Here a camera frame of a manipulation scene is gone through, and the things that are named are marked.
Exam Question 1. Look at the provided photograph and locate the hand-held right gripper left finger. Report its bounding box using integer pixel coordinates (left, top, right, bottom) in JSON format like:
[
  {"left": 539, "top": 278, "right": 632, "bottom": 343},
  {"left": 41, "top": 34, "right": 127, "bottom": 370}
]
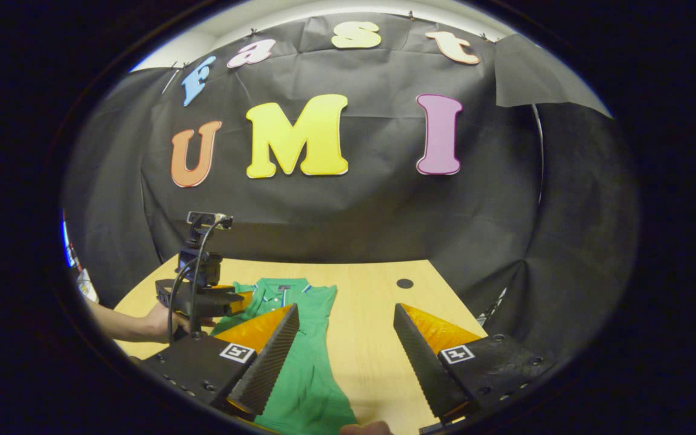
[{"left": 140, "top": 303, "right": 301, "bottom": 422}]

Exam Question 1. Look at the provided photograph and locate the computer monitor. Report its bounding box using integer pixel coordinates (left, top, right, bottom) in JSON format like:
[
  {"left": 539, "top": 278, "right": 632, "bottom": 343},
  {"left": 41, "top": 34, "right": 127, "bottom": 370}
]
[{"left": 63, "top": 221, "right": 77, "bottom": 268}]

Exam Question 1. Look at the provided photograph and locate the green T-shirt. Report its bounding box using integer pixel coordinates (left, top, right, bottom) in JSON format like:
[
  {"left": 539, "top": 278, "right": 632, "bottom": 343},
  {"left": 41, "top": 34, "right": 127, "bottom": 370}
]
[{"left": 209, "top": 277, "right": 358, "bottom": 435}]

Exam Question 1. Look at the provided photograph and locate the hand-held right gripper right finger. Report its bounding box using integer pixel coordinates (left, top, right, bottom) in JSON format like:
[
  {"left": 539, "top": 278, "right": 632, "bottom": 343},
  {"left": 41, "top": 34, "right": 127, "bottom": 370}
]
[{"left": 393, "top": 302, "right": 557, "bottom": 425}]

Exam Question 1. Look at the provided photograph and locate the white side desk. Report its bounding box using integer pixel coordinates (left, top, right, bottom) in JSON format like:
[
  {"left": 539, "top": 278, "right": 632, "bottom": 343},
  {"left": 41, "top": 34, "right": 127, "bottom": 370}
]
[{"left": 76, "top": 269, "right": 100, "bottom": 303}]

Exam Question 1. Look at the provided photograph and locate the black backdrop cloth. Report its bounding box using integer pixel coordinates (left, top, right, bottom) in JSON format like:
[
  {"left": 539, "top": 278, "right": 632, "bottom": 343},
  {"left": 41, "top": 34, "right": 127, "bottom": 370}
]
[{"left": 61, "top": 12, "right": 642, "bottom": 363}]

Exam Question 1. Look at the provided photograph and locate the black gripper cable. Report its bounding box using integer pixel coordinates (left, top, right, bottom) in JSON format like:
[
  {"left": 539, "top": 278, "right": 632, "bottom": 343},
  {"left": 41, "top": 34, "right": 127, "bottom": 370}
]
[{"left": 167, "top": 217, "right": 231, "bottom": 345}]

